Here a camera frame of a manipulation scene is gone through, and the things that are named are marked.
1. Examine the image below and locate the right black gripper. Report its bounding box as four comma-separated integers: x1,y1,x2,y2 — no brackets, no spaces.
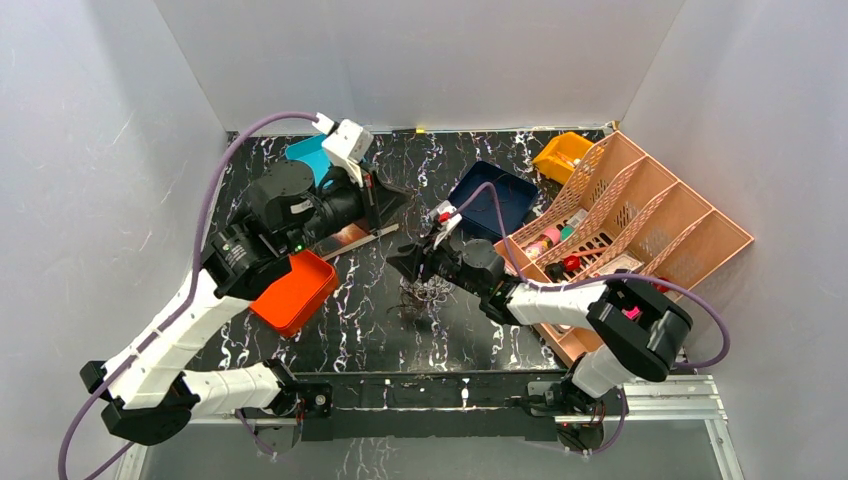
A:
386,227,486,298

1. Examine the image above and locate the cable bundle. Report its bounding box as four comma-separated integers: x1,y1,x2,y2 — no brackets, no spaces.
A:
387,278,458,319

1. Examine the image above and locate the dark cable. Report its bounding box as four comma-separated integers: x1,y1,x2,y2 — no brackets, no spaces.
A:
476,175,531,220

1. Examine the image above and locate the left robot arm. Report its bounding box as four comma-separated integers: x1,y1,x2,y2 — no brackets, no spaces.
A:
80,160,412,446

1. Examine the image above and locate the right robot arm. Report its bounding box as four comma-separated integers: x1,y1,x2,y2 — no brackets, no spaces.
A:
387,239,693,416

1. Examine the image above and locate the paperback book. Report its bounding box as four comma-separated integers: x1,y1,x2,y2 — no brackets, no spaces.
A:
310,223,399,261

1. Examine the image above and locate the teal plastic bin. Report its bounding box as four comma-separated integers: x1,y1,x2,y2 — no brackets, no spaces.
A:
284,134,331,188

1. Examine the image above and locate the dark blue plastic bin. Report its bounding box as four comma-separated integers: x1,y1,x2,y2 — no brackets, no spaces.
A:
448,161,539,243

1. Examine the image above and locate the red black small tool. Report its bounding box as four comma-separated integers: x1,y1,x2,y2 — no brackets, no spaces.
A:
544,255,582,282

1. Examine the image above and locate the orange plastic bin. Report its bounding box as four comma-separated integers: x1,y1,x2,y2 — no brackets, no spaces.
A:
249,250,339,338

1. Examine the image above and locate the yellow plastic bin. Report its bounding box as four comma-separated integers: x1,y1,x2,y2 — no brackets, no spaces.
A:
532,132,593,185

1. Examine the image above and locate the pink desk organizer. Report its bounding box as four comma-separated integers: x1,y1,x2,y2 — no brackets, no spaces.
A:
484,130,755,366

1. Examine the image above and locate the pink eraser block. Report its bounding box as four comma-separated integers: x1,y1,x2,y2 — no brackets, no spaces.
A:
623,307,642,321

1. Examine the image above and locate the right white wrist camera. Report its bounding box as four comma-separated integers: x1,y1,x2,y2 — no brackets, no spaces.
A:
428,200,462,248

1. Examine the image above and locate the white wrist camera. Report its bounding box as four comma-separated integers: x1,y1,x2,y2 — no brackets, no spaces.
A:
428,200,462,248
313,112,374,187

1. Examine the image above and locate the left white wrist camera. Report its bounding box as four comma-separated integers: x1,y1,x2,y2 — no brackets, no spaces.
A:
313,112,374,187

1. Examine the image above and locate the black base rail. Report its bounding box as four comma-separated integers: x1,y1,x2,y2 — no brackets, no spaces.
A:
235,367,631,458

